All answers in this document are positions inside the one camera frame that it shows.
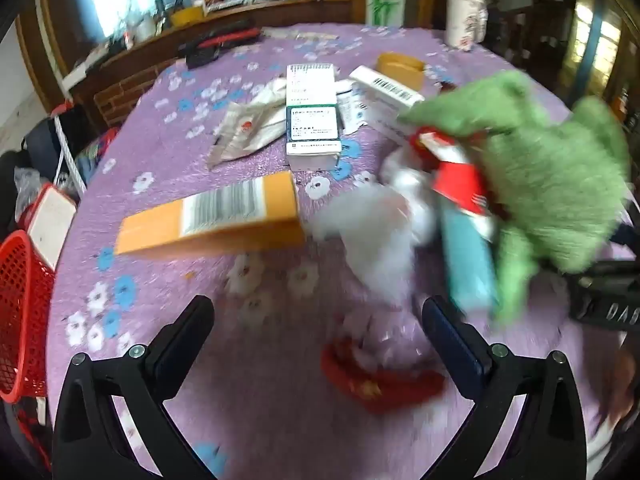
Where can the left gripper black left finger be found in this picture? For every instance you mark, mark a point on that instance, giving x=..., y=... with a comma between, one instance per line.
x=89, y=440

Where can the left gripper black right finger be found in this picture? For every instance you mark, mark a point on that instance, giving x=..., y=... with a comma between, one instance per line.
x=526, y=420

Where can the green fuzzy cloth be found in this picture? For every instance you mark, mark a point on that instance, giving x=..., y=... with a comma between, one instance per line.
x=562, y=185

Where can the teal cartoon tissue pack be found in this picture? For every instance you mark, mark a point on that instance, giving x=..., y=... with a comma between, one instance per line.
x=469, y=267

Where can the dark red snack wrapper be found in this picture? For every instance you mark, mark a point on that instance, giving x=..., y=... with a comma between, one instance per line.
x=380, y=391

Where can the red cigarette pack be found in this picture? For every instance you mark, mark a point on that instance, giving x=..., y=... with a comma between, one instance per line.
x=456, y=178

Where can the white plastic bag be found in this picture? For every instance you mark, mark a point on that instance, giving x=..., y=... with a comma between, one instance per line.
x=382, y=224

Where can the long orange barcode box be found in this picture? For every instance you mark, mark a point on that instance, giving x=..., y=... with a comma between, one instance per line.
x=255, y=215

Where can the green white medicine box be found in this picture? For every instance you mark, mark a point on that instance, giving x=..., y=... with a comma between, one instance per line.
x=313, y=136

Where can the white red foil pouch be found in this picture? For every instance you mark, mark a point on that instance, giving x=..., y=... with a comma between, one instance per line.
x=249, y=127

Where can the person's right hand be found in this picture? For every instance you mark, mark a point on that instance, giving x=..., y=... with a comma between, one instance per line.
x=622, y=382

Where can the red mesh waste basket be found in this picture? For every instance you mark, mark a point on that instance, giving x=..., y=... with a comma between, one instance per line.
x=25, y=294

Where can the red framed white board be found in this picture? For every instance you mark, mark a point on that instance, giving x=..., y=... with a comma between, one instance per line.
x=47, y=219

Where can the dark blue bag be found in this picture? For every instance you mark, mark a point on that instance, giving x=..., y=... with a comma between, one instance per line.
x=54, y=145

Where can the yellow round lid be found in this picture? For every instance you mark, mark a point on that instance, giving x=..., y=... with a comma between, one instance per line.
x=402, y=68

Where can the white floral lidded cup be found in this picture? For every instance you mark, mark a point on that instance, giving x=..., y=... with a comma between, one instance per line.
x=465, y=23

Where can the purple floral tablecloth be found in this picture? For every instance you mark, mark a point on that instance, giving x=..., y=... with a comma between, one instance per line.
x=255, y=404

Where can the brick pattern wooden counter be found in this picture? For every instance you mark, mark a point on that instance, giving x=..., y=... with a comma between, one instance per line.
x=109, y=91

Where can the black red folded umbrella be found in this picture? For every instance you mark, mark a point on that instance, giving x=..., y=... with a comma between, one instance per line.
x=204, y=51

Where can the wooden chopsticks bundle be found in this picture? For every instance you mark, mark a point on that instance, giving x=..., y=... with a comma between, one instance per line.
x=285, y=33

